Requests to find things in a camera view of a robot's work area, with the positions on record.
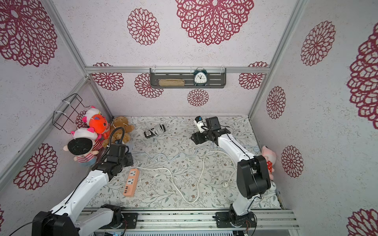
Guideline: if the orange power strip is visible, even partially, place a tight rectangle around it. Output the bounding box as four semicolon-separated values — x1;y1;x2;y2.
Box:
123;169;140;197

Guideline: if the white power cord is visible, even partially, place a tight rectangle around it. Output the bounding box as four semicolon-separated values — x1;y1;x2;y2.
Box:
136;150;247;204

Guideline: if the striped black white object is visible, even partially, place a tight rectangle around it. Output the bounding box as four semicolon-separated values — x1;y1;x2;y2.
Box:
144;124;167;139

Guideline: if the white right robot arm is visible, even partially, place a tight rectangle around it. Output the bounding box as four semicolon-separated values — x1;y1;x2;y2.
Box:
191;116;271;216

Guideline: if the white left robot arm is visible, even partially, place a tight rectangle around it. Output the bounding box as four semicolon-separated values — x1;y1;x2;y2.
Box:
31;144;132;236

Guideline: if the brown teddy bear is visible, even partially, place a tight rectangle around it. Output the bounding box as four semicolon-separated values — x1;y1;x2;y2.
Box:
102;117;135;148

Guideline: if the black faced striped plush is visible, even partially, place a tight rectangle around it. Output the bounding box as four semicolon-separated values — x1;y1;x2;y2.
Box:
63;127;103;167

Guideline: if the orange plush toy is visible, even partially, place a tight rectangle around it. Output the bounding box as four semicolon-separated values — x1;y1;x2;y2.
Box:
89;114;110;140

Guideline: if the white pink plush toy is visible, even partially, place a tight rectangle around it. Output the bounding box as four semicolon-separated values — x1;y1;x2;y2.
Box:
82;106;101;126

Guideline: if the teal alarm clock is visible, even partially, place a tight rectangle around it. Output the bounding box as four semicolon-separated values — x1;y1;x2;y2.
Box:
194;69;208;86

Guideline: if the pink frog plush toy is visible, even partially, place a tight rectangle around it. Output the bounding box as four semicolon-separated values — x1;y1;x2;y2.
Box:
261;146;277;180

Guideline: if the tan pouch on shelf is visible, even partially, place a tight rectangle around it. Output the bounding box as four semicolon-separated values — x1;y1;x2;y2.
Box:
158;79;185;87

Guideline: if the white alarm clock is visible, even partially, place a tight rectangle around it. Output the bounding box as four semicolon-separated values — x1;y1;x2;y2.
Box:
266;181;277;195

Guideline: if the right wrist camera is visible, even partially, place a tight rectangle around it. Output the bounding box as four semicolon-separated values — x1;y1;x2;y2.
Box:
195;116;207;133

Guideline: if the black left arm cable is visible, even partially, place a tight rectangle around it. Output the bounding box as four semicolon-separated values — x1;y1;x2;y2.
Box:
8;126;126;236

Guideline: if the grey wall shelf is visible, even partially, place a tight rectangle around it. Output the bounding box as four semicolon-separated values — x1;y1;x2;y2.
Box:
150;67;226;89

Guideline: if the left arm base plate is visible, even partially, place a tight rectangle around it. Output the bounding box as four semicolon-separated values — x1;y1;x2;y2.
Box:
119;212;139;230

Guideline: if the black wire basket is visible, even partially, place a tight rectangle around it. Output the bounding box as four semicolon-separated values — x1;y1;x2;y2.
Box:
51;93;88;134

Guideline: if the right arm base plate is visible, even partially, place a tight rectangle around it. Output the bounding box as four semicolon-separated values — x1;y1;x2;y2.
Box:
212;211;257;228

